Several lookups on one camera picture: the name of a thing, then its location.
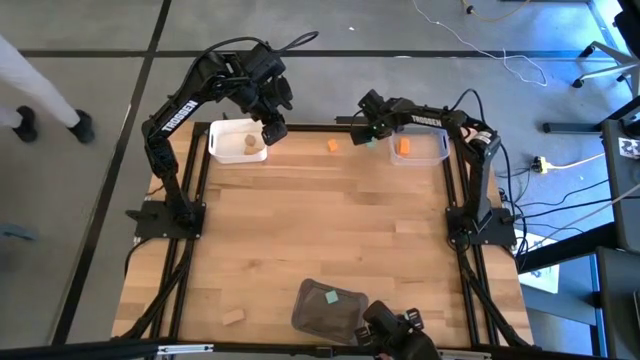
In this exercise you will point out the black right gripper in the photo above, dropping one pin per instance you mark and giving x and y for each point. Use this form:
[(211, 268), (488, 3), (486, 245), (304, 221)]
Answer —
[(381, 116)]

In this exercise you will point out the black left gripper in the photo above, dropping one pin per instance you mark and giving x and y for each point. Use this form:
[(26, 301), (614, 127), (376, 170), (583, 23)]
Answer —
[(267, 97)]

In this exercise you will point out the teal rectangular block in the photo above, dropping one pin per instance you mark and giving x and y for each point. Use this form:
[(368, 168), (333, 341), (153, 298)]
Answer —
[(371, 144)]

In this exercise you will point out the gray translucent bin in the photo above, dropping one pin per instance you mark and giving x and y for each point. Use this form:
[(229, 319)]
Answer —
[(320, 320)]

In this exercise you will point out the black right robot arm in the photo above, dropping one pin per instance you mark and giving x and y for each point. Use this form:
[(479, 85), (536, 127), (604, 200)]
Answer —
[(425, 120)]

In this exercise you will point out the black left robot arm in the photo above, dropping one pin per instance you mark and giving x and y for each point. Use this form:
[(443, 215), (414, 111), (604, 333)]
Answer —
[(177, 117)]

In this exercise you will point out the natural wood cube block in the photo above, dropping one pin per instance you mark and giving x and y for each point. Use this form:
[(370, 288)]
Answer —
[(250, 140)]

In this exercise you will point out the orange rectangular block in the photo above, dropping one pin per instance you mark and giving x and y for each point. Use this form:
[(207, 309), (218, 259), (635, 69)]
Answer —
[(404, 146)]

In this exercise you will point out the orange cube block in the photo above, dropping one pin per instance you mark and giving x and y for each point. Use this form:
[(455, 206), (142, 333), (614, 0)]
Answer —
[(333, 145)]

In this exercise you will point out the white plastic bin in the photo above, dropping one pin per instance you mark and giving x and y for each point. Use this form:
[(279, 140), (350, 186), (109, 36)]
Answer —
[(227, 150)]

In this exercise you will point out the clear plastic bin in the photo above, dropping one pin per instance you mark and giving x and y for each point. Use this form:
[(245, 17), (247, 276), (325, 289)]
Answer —
[(425, 156)]

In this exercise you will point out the teal cube block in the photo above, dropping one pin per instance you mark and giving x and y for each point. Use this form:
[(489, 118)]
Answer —
[(331, 297)]

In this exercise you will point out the yellow power plug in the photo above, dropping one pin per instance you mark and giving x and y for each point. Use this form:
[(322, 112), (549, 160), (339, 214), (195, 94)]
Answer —
[(540, 163)]

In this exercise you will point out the flat natural wood block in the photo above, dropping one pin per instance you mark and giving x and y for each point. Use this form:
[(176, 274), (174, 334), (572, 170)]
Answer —
[(233, 316)]

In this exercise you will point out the black desk foot bar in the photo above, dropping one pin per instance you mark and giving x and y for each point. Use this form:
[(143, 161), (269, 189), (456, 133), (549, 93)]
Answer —
[(570, 127)]

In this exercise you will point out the black diagonal bar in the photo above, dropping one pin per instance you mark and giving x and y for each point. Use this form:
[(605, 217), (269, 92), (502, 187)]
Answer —
[(565, 247)]

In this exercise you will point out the white paper sheet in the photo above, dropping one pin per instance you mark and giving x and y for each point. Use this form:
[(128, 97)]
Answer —
[(545, 280)]

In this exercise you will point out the person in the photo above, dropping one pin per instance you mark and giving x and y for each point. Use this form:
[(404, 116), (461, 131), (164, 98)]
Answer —
[(30, 80)]

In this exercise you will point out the gray chair base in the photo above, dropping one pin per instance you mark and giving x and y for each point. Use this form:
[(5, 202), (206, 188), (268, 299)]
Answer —
[(612, 52)]

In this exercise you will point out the black desk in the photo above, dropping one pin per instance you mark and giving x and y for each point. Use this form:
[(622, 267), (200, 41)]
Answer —
[(622, 200)]

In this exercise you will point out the black white fiducial tag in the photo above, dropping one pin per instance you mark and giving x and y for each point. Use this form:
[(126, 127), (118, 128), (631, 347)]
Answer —
[(631, 148)]

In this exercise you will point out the black chair seat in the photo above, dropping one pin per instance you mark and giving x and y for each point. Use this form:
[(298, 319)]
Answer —
[(631, 25)]

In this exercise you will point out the black edge bar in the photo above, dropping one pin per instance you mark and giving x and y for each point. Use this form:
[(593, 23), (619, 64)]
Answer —
[(75, 350)]

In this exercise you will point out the dark gray desk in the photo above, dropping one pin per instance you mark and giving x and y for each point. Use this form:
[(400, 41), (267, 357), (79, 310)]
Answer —
[(620, 300)]

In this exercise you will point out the black aluminium table frame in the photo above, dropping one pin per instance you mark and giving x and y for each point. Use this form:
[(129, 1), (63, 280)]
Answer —
[(451, 185)]

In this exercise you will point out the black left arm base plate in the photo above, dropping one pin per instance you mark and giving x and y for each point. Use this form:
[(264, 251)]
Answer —
[(150, 225)]

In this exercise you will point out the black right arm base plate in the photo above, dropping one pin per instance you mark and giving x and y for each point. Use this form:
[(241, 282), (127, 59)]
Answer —
[(502, 232)]

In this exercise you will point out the silver metal bracket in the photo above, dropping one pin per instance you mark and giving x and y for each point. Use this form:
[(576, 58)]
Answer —
[(185, 349)]

